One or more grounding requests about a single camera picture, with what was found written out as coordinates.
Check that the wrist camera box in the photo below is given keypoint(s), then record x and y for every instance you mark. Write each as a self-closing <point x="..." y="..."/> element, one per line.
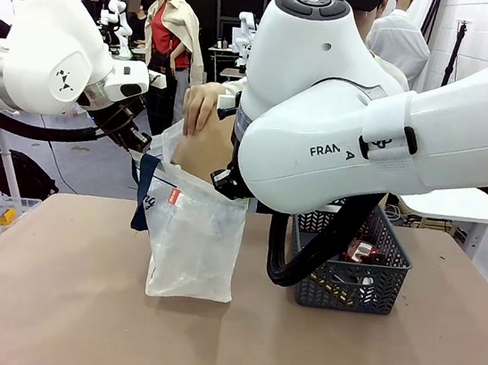
<point x="226" y="112"/>
<point x="157" y="79"/>

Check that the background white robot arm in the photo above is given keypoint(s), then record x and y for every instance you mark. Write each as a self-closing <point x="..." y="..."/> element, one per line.
<point x="122" y="27"/>
<point x="246" y="21"/>

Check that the wooden frame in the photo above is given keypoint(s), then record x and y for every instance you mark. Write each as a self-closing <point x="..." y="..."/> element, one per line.
<point x="436" y="223"/>

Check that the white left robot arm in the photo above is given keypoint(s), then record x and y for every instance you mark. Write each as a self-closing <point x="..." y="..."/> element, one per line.
<point x="40" y="52"/>

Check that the person in white t-shirt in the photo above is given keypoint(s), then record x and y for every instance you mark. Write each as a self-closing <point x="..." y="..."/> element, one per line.
<point x="366" y="21"/>

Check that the black tripod stand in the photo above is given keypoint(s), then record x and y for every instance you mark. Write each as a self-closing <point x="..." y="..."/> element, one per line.
<point x="452" y="61"/>

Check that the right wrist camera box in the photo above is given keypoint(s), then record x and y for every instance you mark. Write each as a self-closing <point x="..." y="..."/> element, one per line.
<point x="226" y="112"/>

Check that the brown cardboard package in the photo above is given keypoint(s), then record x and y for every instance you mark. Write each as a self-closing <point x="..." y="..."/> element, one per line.
<point x="207" y="151"/>

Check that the white work table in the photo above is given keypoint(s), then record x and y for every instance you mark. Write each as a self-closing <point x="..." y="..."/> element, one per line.
<point x="470" y="205"/>

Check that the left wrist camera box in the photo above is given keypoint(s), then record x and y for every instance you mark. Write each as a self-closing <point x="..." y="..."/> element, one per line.
<point x="157" y="79"/>

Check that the person's right hand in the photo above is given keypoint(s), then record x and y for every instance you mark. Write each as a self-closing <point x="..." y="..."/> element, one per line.
<point x="200" y="105"/>

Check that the background person in dark top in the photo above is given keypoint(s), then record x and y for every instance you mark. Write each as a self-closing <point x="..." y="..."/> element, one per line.
<point x="136" y="24"/>

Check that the grey plastic lattice basket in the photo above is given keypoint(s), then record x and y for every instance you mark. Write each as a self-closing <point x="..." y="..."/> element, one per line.
<point x="382" y="295"/>

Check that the small yellow item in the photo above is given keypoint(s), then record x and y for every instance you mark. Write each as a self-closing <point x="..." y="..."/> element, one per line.
<point x="7" y="216"/>

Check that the background work table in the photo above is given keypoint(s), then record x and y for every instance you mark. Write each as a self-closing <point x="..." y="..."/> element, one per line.
<point x="231" y="73"/>

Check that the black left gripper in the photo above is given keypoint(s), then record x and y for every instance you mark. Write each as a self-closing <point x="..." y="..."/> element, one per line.
<point x="123" y="124"/>

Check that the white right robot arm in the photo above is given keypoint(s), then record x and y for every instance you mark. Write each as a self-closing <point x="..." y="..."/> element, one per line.
<point x="344" y="137"/>

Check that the red and white package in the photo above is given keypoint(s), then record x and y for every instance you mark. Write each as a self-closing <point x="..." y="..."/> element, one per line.
<point x="363" y="251"/>

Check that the black backpack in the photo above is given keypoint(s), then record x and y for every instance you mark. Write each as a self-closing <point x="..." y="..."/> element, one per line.
<point x="24" y="176"/>

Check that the yellow and black package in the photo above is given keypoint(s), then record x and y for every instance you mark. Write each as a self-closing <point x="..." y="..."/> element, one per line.
<point x="325" y="285"/>

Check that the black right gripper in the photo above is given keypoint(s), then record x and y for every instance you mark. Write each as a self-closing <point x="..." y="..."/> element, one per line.
<point x="228" y="182"/>

